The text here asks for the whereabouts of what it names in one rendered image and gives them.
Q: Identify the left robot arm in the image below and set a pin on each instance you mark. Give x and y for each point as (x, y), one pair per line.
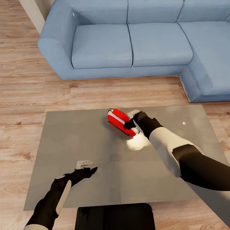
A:
(49, 208)

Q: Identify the radio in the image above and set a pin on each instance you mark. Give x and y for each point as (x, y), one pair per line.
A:
(118, 119)

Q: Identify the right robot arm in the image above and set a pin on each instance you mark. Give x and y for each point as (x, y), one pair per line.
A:
(207, 177)

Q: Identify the sofa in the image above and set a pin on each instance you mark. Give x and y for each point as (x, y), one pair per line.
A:
(117, 39)

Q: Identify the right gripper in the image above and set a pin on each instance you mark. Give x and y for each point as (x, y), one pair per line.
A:
(128, 125)

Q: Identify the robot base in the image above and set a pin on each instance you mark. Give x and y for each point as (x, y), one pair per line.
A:
(134, 216)

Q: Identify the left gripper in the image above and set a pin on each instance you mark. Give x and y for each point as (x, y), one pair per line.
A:
(85, 173)

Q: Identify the coffee table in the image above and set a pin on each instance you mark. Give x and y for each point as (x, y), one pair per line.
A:
(129, 168)

